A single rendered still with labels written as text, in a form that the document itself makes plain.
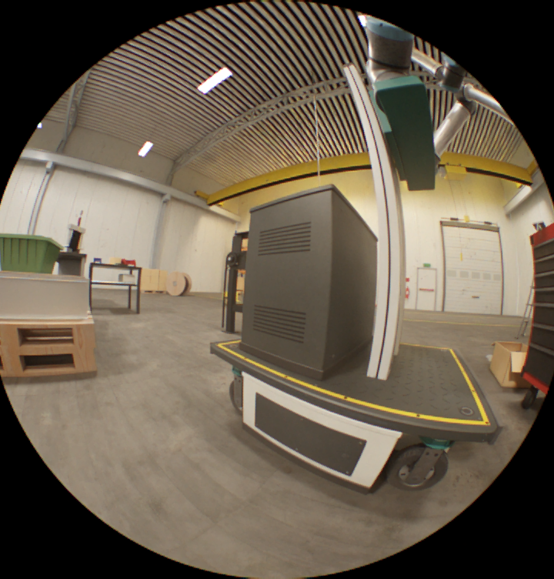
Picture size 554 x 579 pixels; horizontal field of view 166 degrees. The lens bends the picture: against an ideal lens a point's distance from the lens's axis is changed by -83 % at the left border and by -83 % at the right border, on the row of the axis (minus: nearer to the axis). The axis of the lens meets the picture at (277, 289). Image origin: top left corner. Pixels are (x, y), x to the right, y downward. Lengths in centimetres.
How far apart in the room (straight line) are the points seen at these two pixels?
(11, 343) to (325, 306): 150
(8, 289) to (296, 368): 159
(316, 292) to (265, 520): 61
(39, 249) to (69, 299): 97
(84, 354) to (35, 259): 127
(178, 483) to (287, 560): 35
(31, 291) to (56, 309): 22
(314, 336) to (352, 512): 52
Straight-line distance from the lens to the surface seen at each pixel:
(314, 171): 921
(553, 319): 127
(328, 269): 47
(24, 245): 235
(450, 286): 1122
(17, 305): 150
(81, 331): 127
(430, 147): 89
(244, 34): 830
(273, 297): 57
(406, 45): 83
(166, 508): 62
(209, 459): 70
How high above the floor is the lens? 55
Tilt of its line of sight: level
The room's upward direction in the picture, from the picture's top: 4 degrees clockwise
